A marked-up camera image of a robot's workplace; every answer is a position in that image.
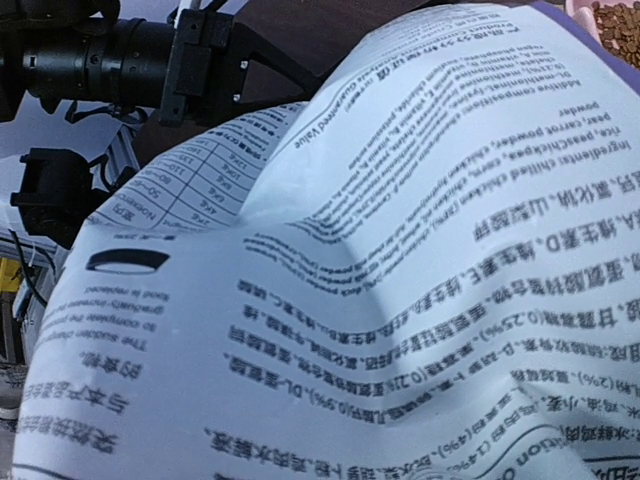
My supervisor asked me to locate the brown kibble pet food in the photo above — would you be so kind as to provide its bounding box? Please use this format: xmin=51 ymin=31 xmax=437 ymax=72
xmin=591 ymin=1 xmax=640 ymax=69

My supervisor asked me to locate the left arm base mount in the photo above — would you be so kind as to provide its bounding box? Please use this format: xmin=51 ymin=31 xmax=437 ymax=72
xmin=10 ymin=148 xmax=137 ymax=250

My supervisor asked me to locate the purple pet food bag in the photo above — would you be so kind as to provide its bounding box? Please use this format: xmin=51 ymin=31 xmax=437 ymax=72
xmin=10 ymin=2 xmax=639 ymax=479

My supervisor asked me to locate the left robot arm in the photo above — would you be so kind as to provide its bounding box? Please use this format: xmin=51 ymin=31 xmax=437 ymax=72
xmin=1 ymin=1 xmax=326 ymax=127

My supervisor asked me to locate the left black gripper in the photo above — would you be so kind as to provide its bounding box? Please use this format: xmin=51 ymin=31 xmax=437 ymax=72
xmin=158 ymin=8 xmax=325 ymax=126

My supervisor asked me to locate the pink cat-ear bowl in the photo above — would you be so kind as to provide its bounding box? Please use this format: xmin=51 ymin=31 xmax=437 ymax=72
xmin=564 ymin=0 xmax=599 ymax=40

